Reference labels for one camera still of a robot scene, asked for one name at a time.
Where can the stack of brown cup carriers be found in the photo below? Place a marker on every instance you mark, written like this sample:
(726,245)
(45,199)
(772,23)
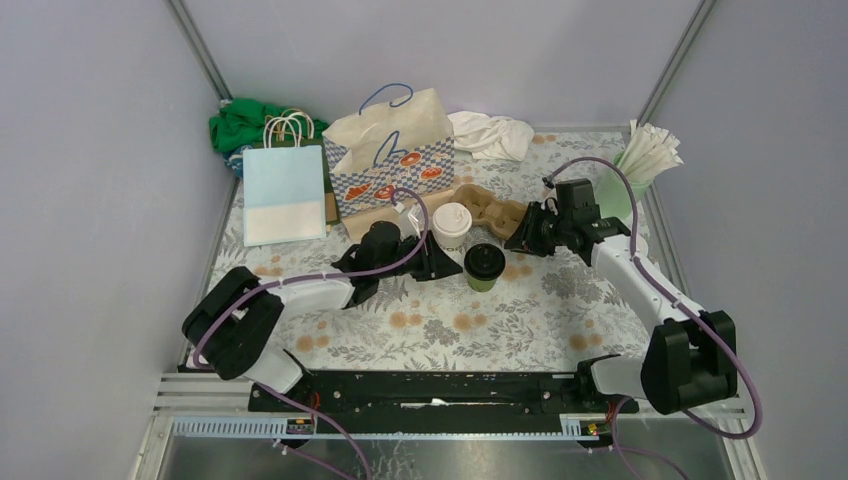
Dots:
(501,217)

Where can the blue checkered paper bag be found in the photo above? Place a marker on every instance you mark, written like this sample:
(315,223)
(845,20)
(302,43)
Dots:
(398,138)

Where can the green cloth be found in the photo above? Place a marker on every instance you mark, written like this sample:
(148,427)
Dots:
(242,121)

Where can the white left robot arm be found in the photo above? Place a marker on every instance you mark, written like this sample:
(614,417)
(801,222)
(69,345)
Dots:
(231,327)

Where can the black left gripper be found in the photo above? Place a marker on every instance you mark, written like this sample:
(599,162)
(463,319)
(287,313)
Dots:
(435,263)

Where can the floral tablecloth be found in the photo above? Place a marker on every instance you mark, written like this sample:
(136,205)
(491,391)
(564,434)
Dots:
(542,314)

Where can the white paper coffee cup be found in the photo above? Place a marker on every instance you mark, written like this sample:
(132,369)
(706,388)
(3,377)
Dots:
(450,242)

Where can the light blue paper bag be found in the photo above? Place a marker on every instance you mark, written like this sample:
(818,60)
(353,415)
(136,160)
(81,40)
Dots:
(283,184)

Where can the green straw holder cup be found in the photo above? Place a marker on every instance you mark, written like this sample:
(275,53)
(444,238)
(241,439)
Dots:
(612,197)

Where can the black coffee lid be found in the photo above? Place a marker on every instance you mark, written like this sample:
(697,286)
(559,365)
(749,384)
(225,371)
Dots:
(484,261)

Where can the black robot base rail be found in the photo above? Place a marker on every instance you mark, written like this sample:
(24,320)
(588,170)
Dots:
(453,403)

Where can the white coffee lid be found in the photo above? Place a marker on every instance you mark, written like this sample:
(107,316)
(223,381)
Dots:
(452,219)

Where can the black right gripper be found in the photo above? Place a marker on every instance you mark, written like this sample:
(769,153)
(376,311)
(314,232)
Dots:
(525,239)

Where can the green paper coffee cup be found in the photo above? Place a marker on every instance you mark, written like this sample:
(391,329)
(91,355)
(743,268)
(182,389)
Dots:
(482,281)

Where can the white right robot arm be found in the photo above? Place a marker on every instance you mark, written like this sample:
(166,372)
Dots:
(687,361)

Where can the bundle of white wrapped straws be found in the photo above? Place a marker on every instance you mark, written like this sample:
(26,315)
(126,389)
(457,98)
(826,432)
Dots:
(649,152)

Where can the white cloth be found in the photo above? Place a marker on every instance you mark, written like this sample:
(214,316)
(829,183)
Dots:
(491,137)

